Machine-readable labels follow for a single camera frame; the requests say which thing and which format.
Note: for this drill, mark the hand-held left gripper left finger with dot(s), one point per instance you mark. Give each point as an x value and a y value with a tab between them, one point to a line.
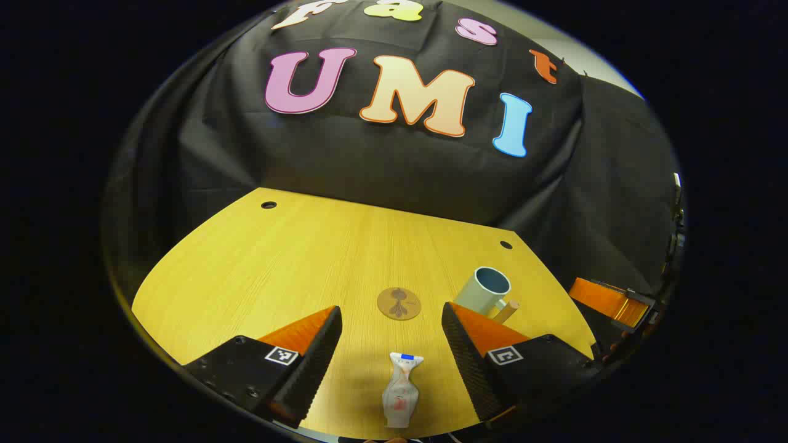
314	363

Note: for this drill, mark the wooden desktop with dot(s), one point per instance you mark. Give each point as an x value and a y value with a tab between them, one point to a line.
258	271

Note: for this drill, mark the black backdrop cloth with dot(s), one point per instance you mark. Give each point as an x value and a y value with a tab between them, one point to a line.
381	166

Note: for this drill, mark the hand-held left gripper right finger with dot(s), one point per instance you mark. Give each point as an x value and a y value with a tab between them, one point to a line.
468	363

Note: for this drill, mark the round brown coaster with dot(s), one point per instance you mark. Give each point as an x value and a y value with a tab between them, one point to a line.
399	304

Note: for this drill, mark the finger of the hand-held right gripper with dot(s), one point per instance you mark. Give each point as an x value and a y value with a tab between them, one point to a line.
600	298

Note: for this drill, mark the white toothpaste tube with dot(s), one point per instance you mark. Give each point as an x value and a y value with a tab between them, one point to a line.
400	394

